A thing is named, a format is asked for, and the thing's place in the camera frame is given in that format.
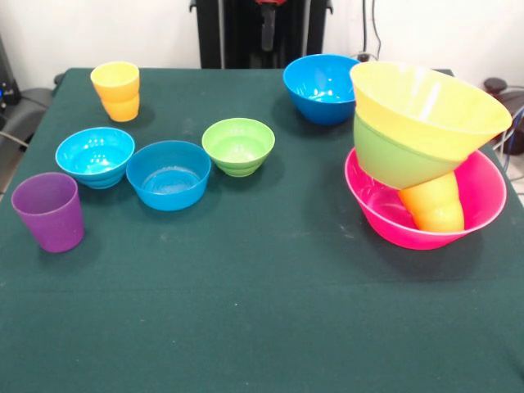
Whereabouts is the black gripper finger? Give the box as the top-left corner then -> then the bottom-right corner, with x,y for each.
261,7 -> 277,52

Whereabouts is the medium blue bowl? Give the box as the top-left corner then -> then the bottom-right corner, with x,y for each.
282,53 -> 361,126

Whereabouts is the large green bowl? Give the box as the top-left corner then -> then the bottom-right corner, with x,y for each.
352,112 -> 466,190

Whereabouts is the large orange bowl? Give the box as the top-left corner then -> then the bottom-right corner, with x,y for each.
350,61 -> 513,163

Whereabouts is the orange cup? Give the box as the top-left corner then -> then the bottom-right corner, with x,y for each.
399,171 -> 466,233

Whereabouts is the large pink bowl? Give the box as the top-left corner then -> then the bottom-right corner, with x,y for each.
344,147 -> 508,251

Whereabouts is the black computer tower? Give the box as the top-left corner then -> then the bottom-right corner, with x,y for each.
0,34 -> 21,108

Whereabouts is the small green bowl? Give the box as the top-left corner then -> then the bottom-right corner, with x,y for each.
201,117 -> 276,178

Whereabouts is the yellow cup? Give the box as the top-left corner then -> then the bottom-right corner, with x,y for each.
89,61 -> 141,123

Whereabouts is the dark blue bowl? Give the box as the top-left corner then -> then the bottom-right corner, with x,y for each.
125,140 -> 212,212

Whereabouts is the small light blue bowl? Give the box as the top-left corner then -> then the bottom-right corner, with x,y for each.
55,127 -> 136,190

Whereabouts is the purple cup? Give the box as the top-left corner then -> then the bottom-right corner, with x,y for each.
11,172 -> 85,254

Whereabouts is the dark green tablecloth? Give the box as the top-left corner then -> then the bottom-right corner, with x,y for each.
0,67 -> 524,393

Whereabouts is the black hanging cable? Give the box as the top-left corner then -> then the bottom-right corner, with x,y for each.
361,0 -> 383,62

